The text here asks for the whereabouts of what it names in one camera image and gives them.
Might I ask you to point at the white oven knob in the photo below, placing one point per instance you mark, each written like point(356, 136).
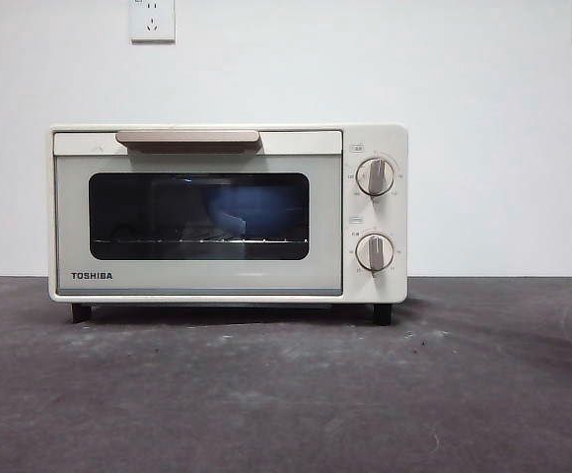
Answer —
point(375, 177)
point(375, 252)

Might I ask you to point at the white Toshiba toaster oven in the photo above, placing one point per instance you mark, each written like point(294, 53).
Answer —
point(370, 138)

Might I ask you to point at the white wall socket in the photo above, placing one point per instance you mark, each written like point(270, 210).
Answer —
point(153, 22)

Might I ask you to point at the blue ribbed bowl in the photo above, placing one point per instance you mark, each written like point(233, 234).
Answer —
point(256, 207)

